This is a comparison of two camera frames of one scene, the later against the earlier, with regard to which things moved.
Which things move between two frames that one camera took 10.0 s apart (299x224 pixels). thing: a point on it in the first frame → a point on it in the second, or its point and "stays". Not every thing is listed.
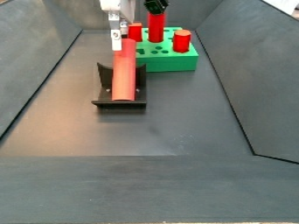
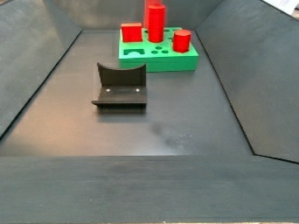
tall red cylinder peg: (154, 27) stays
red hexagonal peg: (181, 40) stays
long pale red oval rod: (124, 72) → (146, 3)
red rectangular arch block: (134, 31) stays
